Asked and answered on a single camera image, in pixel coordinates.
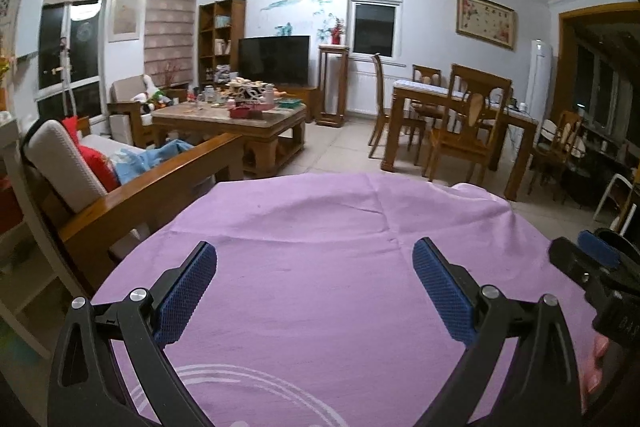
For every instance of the wooden television cabinet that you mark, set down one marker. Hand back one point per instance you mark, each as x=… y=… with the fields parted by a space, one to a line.
x=310 y=102

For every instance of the glass balcony door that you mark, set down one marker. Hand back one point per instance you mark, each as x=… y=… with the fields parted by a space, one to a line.
x=55 y=57

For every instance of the yellow artificial flowers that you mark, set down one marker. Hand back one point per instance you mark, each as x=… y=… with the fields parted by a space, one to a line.
x=4 y=67

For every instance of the green tray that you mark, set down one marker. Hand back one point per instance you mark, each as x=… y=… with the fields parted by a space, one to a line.
x=291 y=103

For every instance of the striped roller blind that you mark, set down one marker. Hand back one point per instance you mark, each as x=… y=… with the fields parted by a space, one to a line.
x=170 y=32

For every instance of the wooden armchair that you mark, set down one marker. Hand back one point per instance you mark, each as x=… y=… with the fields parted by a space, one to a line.
x=127 y=89

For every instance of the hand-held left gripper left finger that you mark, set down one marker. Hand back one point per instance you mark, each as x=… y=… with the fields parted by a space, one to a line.
x=185 y=292

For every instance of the cow-print box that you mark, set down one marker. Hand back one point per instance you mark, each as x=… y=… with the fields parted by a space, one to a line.
x=250 y=92

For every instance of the red cushion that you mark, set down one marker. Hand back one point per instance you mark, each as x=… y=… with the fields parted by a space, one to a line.
x=97 y=167

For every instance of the red vase with flowers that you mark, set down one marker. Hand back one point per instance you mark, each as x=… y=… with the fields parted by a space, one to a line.
x=336 y=38

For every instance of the wooden sofa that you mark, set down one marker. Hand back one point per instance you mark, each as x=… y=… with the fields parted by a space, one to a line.
x=60 y=157

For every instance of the stuffed toys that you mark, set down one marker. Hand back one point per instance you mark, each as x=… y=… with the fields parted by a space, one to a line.
x=155 y=97

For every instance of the black television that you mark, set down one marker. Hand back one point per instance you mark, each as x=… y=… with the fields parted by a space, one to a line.
x=272 y=59

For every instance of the purple tablecloth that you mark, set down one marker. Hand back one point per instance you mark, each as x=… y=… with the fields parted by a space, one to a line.
x=325 y=257

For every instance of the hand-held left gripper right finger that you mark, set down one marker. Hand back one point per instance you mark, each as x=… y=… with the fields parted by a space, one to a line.
x=445 y=292

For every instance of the black bin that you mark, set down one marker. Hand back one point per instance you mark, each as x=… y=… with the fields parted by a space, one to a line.
x=627 y=241

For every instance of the framed floral picture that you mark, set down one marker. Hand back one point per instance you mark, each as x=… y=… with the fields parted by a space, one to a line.
x=485 y=19

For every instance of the white plastic chair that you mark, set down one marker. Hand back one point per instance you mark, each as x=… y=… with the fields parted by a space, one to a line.
x=612 y=187

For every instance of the wooden dining chair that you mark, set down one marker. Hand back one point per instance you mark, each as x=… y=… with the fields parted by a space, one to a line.
x=460 y=147
x=377 y=82
x=567 y=132
x=425 y=74

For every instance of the person's right hand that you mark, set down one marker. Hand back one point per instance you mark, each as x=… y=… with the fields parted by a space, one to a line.
x=595 y=362

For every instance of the wooden bookshelf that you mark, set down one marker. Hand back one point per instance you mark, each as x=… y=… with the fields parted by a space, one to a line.
x=242 y=22

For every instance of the wooden dining table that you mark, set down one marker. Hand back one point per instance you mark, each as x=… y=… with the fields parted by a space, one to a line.
x=415 y=92

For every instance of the blue bird wall decals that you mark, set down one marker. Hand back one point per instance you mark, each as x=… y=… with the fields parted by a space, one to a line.
x=280 y=4

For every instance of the white standing air conditioner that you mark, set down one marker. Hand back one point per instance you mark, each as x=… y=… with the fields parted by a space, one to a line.
x=539 y=77

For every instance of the light blue cloth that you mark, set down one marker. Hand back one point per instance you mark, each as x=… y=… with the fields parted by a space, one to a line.
x=145 y=162

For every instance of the wooden plant stand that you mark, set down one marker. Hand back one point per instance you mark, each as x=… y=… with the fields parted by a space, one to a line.
x=332 y=49

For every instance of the wooden coffee table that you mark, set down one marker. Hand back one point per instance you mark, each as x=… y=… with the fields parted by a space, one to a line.
x=235 y=127

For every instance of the small red box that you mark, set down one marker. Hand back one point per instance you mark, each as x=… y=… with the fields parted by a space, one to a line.
x=245 y=112

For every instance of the wooden door frame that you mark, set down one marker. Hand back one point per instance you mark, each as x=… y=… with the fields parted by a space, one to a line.
x=562 y=57

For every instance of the white framed window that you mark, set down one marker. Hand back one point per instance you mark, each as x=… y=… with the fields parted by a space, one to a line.
x=375 y=27

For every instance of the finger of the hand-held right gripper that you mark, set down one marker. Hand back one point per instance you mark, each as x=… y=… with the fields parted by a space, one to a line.
x=570 y=257
x=597 y=248

